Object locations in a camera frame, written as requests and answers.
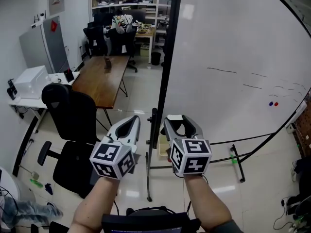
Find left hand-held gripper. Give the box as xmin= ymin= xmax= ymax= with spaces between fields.
xmin=89 ymin=116 xmax=141 ymax=180

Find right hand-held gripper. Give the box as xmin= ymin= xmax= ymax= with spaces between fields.
xmin=163 ymin=115 xmax=213 ymax=176

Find beige whiteboard box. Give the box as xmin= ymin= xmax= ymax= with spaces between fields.
xmin=157 ymin=134 xmax=171 ymax=162

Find person's right forearm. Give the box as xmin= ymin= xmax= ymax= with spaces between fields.
xmin=183 ymin=173 xmax=233 ymax=232

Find person's left forearm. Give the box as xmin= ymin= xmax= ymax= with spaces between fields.
xmin=69 ymin=175 xmax=121 ymax=233

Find black whiteboard stand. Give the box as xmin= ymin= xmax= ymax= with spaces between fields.
xmin=145 ymin=107 xmax=246 ymax=203

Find red and black box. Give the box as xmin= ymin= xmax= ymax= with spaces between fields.
xmin=63 ymin=68 xmax=75 ymax=83

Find cardboard box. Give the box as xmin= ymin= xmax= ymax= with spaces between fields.
xmin=139 ymin=43 xmax=151 ymax=57

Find large whiteboard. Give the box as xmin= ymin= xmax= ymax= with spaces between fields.
xmin=157 ymin=0 xmax=311 ymax=155

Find white box appliance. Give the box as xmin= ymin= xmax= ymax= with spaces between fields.
xmin=13 ymin=65 xmax=51 ymax=100

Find large black office chair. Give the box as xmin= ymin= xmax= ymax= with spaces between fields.
xmin=37 ymin=83 xmax=115 ymax=200

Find brown wooden table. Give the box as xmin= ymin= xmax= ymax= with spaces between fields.
xmin=71 ymin=54 xmax=132 ymax=110

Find black trash bin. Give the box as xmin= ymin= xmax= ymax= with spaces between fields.
xmin=150 ymin=51 xmax=162 ymax=66

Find black mesh office chair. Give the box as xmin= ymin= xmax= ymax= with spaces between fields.
xmin=106 ymin=25 xmax=138 ymax=73
xmin=83 ymin=25 xmax=109 ymax=58

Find black chest device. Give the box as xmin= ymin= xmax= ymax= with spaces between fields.
xmin=101 ymin=205 xmax=202 ymax=233

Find light wooden desk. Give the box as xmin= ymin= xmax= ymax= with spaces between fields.
xmin=133 ymin=27 xmax=156 ymax=64

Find white side desk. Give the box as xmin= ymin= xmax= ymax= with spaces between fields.
xmin=8 ymin=70 xmax=81 ymax=133

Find person's grey sleeve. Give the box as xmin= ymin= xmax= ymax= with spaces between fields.
xmin=200 ymin=218 xmax=245 ymax=233

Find patterned jacket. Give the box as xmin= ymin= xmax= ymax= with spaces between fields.
xmin=111 ymin=14 xmax=134 ymax=33

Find black computer monitor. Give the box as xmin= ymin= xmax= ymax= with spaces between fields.
xmin=93 ymin=13 xmax=115 ymax=27

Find grey refrigerator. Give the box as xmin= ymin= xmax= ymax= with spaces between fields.
xmin=18 ymin=15 xmax=70 ymax=74

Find black bag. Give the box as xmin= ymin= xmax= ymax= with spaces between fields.
xmin=293 ymin=157 xmax=311 ymax=199

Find white storage shelf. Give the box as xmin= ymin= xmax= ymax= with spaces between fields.
xmin=88 ymin=0 xmax=173 ymax=50

